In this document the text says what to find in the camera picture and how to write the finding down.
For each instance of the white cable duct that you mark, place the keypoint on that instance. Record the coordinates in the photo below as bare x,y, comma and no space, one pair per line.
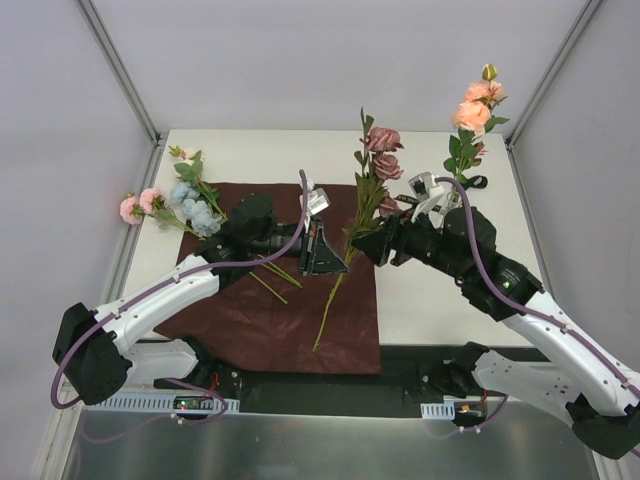
438,411
161,403

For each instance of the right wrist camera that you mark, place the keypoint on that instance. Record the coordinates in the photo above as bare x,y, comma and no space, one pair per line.
427,192

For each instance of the cream bud flower stem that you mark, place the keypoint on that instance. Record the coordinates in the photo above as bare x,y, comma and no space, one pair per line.
188,168

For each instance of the red paper flower wrapping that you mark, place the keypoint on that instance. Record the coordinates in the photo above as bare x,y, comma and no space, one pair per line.
314,324

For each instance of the aluminium front rail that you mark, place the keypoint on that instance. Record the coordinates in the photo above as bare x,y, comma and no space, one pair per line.
99,373

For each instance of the left aluminium frame post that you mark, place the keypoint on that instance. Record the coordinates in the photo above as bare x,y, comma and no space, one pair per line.
119,71

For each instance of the clear glass vase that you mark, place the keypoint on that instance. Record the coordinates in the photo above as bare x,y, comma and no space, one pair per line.
452,201

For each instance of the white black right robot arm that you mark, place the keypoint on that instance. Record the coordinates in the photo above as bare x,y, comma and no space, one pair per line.
593,392

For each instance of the dark green printed ribbon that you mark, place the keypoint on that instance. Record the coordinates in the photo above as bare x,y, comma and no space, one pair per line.
412,202

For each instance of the light blue artificial flower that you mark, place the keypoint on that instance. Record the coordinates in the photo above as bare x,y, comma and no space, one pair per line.
198,204

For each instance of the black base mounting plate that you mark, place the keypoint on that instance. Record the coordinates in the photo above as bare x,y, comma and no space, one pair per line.
403,383

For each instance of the left white cable duct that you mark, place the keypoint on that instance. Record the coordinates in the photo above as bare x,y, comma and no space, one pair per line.
161,403

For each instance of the pink artificial flower stem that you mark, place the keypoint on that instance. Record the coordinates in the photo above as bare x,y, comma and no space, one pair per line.
151,203

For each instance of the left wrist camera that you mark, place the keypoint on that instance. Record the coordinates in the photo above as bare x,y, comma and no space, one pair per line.
315,200

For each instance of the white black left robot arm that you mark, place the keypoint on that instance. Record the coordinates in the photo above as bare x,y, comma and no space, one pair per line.
250,237

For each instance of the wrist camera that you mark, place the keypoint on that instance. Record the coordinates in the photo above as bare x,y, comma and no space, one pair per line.
427,192
315,200

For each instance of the aluminium corner frame post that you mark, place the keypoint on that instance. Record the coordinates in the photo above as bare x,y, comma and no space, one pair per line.
576,32

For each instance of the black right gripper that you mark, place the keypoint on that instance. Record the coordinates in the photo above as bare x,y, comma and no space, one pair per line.
395,242

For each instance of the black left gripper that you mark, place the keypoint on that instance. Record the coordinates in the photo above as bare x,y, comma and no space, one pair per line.
307,248

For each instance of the right white cable duct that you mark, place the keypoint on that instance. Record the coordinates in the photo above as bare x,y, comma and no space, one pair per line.
438,411

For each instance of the mauve artificial flower stem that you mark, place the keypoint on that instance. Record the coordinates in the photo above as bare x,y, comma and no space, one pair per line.
378,164

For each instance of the peach artificial flower stem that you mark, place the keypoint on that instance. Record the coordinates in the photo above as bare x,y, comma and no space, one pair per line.
472,119

